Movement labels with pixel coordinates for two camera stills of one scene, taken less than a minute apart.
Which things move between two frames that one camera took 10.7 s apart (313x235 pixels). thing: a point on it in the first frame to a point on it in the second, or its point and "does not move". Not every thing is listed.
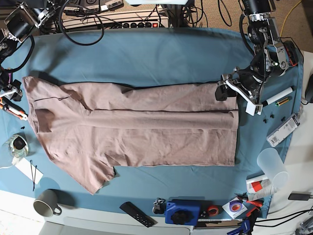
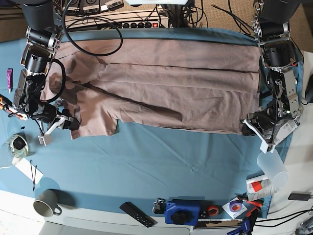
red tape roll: (212, 211) does not move
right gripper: (248, 82) to (263, 123)
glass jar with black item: (18, 145) does not move
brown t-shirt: (87, 131) to (193, 85)
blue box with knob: (177, 213) does not move
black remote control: (138, 214) does not move
